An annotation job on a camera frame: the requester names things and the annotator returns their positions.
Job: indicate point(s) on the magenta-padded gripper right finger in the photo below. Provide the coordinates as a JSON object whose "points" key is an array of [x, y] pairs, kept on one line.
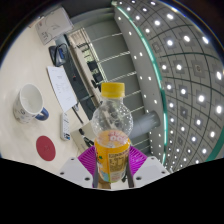
{"points": [[150, 170]]}

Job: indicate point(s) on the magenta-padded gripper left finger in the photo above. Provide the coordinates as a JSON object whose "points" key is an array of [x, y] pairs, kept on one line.
{"points": [[75, 170]]}

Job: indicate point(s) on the yellow-capped clear drink bottle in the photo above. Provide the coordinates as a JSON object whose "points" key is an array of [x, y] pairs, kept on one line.
{"points": [[112, 150]]}

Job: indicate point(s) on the black binder clip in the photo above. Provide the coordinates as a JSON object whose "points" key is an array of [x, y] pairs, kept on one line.
{"points": [[88, 140]]}

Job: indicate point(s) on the flat round red coaster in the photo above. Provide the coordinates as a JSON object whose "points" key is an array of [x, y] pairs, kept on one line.
{"points": [[45, 148]]}

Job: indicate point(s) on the white remote control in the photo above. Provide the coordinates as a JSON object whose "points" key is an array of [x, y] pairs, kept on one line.
{"points": [[65, 126]]}

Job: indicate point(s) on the white paper sheet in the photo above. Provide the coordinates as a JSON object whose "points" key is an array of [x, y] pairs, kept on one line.
{"points": [[61, 86]]}

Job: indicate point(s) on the row of black office chairs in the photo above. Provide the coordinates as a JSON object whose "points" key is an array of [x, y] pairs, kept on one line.
{"points": [[96, 78]]}

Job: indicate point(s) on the black desk phone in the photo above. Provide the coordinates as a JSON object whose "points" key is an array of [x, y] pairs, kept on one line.
{"points": [[58, 55]]}

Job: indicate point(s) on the round ceiling lights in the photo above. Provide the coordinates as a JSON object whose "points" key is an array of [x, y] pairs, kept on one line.
{"points": [[170, 42]]}

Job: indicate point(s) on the white box with line drawing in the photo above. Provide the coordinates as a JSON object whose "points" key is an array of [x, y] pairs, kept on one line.
{"points": [[53, 25]]}

